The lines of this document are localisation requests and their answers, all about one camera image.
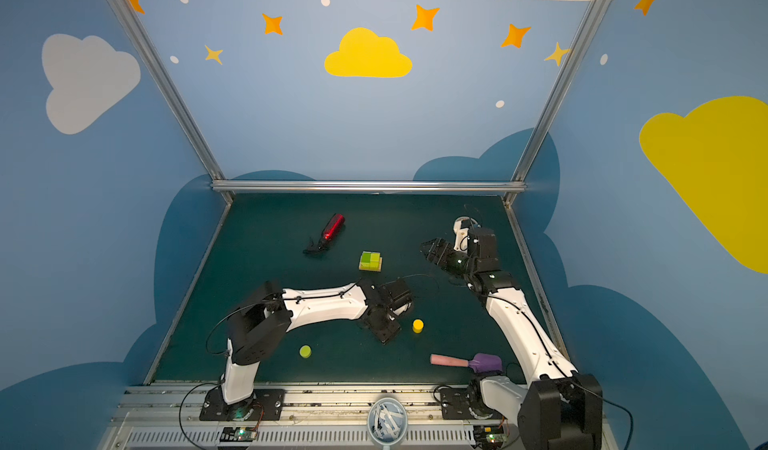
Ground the red metal bottle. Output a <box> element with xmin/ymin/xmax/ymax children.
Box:
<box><xmin>304</xmin><ymin>213</ymin><xmax>345</xmax><ymax>255</ymax></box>

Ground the aluminium frame post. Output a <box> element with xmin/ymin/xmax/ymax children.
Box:
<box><xmin>106</xmin><ymin>0</ymin><xmax>225</xmax><ymax>183</ymax></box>
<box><xmin>503</xmin><ymin>0</ymin><xmax>613</xmax><ymax>210</ymax></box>

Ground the pink purple brush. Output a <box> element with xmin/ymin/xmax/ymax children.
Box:
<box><xmin>430</xmin><ymin>353</ymin><xmax>503</xmax><ymax>374</ymax></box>

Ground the aluminium frame right post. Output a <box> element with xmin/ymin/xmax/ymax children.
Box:
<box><xmin>503</xmin><ymin>0</ymin><xmax>613</xmax><ymax>210</ymax></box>

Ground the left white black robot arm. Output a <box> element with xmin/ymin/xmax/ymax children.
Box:
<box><xmin>220</xmin><ymin>278</ymin><xmax>413</xmax><ymax>407</ymax></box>

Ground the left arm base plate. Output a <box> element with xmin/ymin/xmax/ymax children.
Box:
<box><xmin>199</xmin><ymin>387</ymin><xmax>285</xmax><ymax>422</ymax></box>

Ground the green circuit board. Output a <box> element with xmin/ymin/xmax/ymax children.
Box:
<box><xmin>472</xmin><ymin>426</ymin><xmax>508</xmax><ymax>450</ymax></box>
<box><xmin>219</xmin><ymin>427</ymin><xmax>258</xmax><ymax>444</ymax></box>

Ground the aluminium frame left post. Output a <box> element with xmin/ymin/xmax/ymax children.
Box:
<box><xmin>106</xmin><ymin>0</ymin><xmax>225</xmax><ymax>183</ymax></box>

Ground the aluminium front rail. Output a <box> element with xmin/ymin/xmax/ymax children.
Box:
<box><xmin>98</xmin><ymin>382</ymin><xmax>619</xmax><ymax>450</ymax></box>

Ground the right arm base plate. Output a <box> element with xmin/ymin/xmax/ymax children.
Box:
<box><xmin>432</xmin><ymin>386</ymin><xmax>526</xmax><ymax>420</ymax></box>

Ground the left green circuit board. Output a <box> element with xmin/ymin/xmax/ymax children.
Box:
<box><xmin>219</xmin><ymin>427</ymin><xmax>258</xmax><ymax>444</ymax></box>

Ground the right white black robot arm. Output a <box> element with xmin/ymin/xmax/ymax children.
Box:
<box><xmin>420</xmin><ymin>217</ymin><xmax>603</xmax><ymax>449</ymax></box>

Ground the round bowl with white pieces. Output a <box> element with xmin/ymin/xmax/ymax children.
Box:
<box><xmin>366</xmin><ymin>397</ymin><xmax>408</xmax><ymax>449</ymax></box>

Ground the aluminium frame rear bar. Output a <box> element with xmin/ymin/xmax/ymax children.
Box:
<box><xmin>211</xmin><ymin>180</ymin><xmax>526</xmax><ymax>194</ymax></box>

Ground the right green circuit board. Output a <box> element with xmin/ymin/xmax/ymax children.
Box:
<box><xmin>472</xmin><ymin>426</ymin><xmax>508</xmax><ymax>450</ymax></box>

